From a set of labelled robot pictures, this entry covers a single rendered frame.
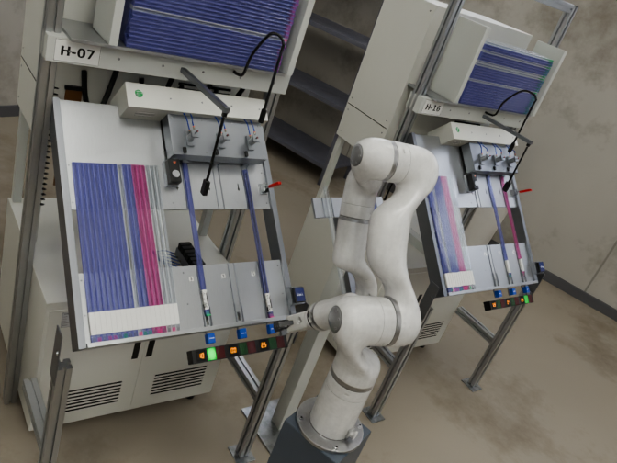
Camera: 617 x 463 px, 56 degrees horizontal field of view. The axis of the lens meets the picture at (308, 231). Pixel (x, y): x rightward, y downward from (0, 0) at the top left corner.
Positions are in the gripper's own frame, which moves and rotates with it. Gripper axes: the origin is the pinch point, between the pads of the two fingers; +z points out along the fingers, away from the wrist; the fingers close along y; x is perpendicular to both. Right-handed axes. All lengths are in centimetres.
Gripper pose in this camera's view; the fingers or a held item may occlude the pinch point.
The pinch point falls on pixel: (288, 324)
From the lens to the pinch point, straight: 181.2
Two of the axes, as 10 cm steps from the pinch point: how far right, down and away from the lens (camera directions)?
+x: -1.8, -9.6, 2.0
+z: -5.8, 2.7, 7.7
